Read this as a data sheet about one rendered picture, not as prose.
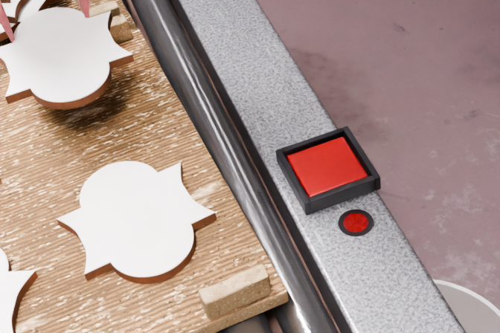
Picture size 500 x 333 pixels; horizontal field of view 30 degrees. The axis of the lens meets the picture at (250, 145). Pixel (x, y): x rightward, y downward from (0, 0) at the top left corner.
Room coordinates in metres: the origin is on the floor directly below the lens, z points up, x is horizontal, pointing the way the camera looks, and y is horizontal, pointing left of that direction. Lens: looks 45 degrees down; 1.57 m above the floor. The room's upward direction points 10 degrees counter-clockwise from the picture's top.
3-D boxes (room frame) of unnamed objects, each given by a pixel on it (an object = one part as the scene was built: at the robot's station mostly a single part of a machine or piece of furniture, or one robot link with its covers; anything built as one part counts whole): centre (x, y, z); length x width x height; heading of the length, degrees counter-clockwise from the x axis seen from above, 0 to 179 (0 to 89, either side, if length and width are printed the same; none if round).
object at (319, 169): (0.60, -0.07, 0.92); 0.06 x 0.06 x 0.01; 13
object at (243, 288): (0.46, 0.03, 0.95); 0.06 x 0.02 x 0.03; 106
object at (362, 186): (0.60, -0.07, 0.92); 0.08 x 0.08 x 0.02; 13
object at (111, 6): (0.86, 0.15, 0.95); 0.06 x 0.02 x 0.03; 106
